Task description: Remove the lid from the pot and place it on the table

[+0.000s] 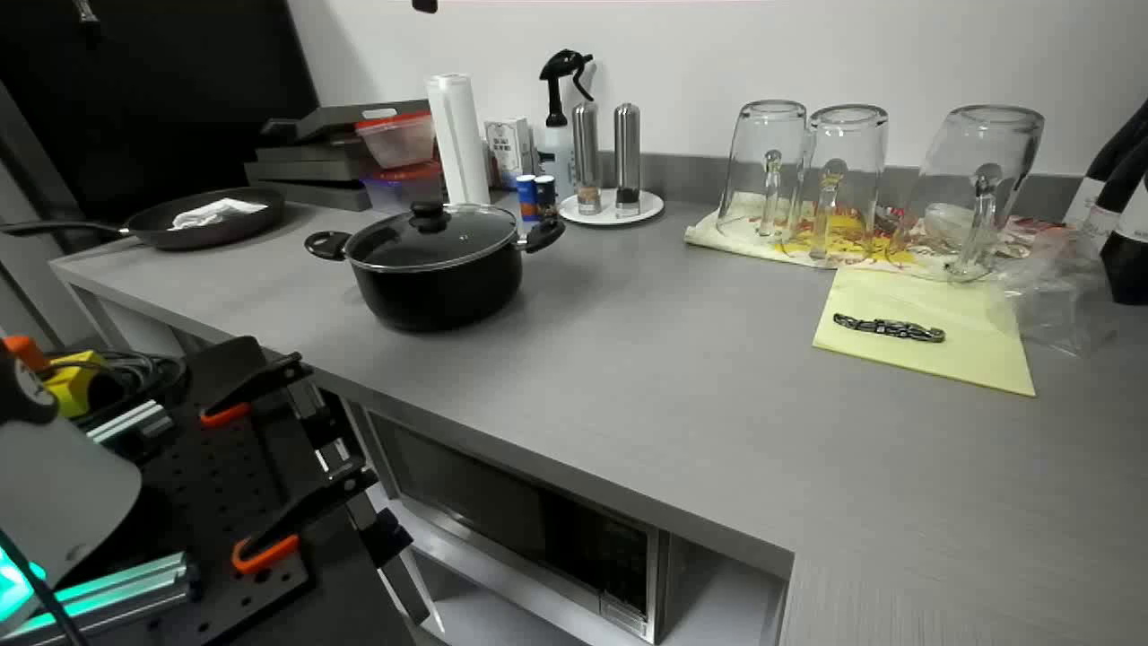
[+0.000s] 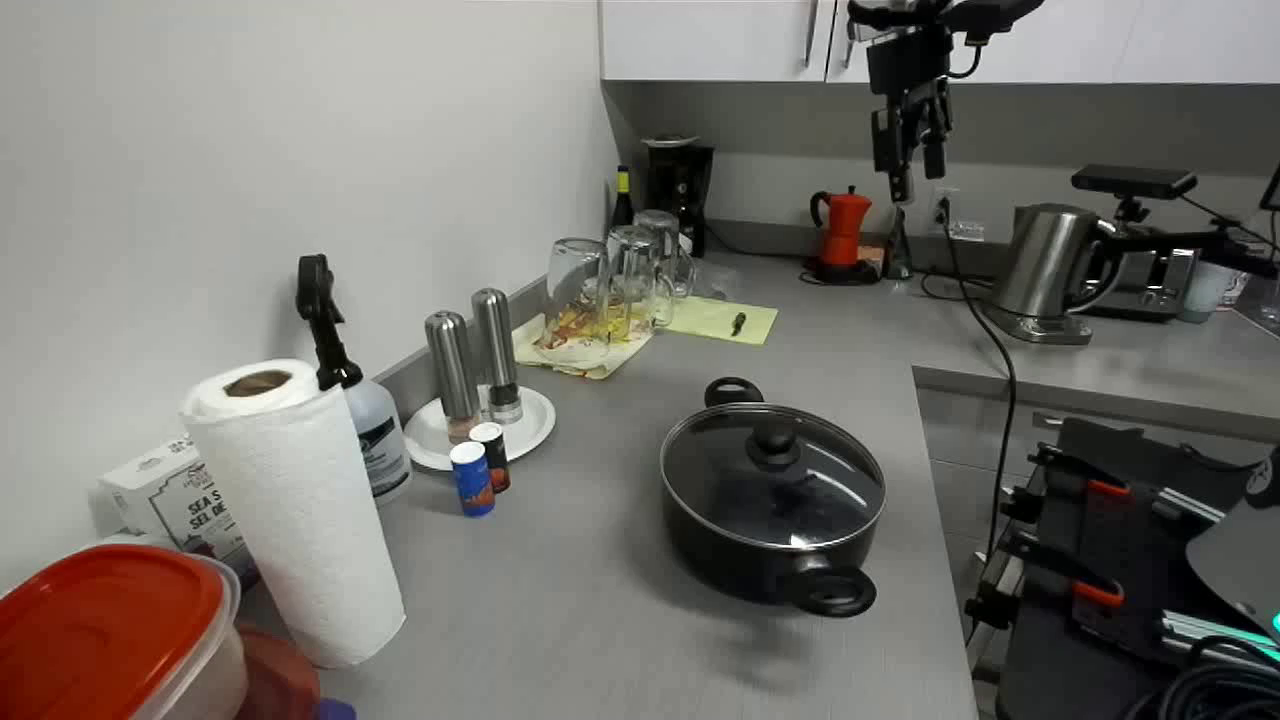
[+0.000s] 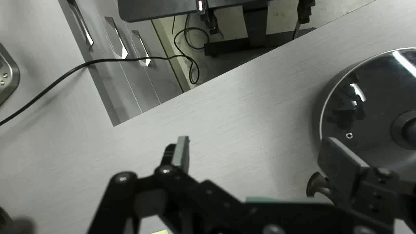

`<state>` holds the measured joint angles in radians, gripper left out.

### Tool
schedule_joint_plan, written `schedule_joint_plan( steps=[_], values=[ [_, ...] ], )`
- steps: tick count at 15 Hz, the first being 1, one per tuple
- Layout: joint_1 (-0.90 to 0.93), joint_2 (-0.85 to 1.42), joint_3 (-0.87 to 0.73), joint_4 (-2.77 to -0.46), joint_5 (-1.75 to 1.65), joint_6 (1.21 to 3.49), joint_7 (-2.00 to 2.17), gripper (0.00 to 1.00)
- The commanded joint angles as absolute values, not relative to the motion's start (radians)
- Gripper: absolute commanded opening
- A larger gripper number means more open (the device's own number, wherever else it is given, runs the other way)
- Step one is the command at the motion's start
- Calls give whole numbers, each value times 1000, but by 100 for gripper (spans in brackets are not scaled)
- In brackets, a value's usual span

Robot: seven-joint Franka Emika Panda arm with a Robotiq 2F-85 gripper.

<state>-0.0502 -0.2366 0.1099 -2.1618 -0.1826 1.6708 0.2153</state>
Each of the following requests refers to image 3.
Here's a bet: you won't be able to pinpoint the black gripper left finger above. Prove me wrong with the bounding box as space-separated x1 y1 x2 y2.
155 136 193 177

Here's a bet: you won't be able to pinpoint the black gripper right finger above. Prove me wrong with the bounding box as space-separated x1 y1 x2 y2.
318 136 380 211

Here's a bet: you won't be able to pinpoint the glass pot lid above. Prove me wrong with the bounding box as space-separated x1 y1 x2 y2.
318 46 416 176

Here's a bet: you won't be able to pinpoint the grey cabinet drawer fronts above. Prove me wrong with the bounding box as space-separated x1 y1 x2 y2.
58 0 194 128

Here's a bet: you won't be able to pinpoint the black flat panel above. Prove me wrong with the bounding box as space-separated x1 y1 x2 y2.
117 0 272 24

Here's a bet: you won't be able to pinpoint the silver rounded appliance base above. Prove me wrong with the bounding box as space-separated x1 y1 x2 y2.
0 42 23 107

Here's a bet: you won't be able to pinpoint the silver drawer handle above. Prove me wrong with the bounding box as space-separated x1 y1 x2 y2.
67 0 97 50
132 29 154 70
104 16 130 62

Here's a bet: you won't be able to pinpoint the black power cable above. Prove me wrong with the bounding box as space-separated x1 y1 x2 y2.
0 25 214 128

